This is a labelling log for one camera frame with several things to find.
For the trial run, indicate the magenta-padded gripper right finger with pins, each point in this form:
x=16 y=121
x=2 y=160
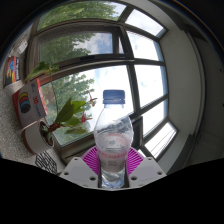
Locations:
x=146 y=171

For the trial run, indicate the clear blue-capped water bottle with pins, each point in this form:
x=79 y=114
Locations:
x=113 y=133

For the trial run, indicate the black lattice trivet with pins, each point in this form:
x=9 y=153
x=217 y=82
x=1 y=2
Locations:
x=46 y=162

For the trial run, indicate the green plant in white pot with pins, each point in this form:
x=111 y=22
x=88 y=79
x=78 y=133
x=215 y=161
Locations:
x=33 y=140

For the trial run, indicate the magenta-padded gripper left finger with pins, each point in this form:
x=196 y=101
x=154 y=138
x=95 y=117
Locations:
x=78 y=171

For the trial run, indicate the white red filament spool box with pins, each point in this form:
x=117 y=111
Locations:
x=31 y=100

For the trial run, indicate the brown framed bay window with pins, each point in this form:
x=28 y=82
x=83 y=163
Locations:
x=131 y=70

